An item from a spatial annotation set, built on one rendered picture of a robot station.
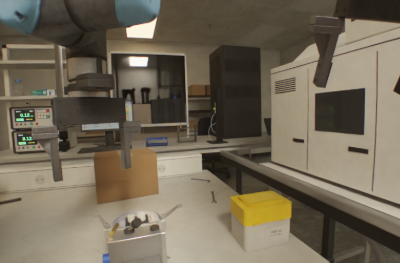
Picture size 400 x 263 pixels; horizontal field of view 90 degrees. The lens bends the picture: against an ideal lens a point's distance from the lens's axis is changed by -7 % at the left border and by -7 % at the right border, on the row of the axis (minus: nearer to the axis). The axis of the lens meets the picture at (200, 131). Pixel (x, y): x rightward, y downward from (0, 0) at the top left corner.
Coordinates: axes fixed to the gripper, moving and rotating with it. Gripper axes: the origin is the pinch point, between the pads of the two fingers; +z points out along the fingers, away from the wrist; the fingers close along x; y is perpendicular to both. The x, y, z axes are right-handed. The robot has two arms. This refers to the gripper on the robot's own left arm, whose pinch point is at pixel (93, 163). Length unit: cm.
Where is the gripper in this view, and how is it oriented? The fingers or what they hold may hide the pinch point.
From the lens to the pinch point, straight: 48.2
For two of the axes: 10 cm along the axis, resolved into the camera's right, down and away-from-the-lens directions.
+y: -6.4, -0.5, 7.7
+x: -7.7, 0.8, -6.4
